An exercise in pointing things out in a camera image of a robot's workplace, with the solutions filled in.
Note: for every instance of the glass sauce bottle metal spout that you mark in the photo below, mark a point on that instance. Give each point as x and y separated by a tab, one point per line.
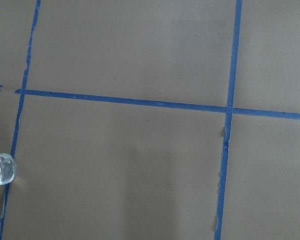
8	169

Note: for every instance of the brown paper table cover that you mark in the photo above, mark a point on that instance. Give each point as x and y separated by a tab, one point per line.
129	118

